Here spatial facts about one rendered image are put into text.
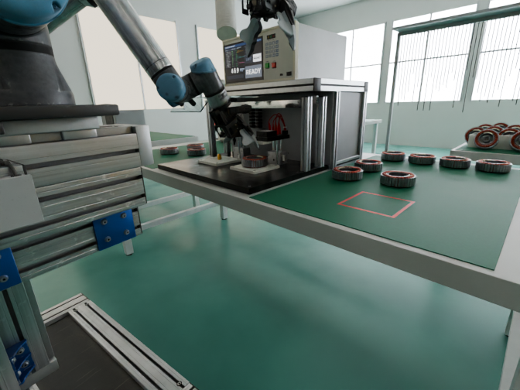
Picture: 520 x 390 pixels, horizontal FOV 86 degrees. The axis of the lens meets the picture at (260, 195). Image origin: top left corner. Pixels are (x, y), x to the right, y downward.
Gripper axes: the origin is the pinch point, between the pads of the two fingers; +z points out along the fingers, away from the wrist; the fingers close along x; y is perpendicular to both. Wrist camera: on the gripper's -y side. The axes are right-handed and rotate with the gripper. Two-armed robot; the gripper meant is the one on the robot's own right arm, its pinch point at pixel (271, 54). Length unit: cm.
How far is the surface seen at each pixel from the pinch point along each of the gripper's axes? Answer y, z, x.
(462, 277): 12, 42, 49
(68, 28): -154, -108, -484
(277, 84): -33.9, 5.0, -20.3
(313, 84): -31.6, 6.0, -3.4
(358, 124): -71, 23, 2
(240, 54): -40, -9, -44
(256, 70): -39, -2, -34
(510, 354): -41, 95, 68
